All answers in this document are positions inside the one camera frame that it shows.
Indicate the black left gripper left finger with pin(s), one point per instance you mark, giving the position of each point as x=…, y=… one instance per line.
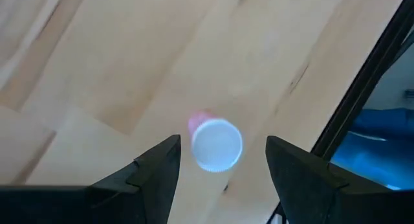
x=145, y=198

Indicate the pink medicine bottle white cap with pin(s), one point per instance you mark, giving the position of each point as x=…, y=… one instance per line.
x=216, y=146

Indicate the black aluminium table frame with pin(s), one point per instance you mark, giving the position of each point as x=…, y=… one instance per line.
x=365, y=78

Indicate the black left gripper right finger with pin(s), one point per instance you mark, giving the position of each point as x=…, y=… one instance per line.
x=310, y=198

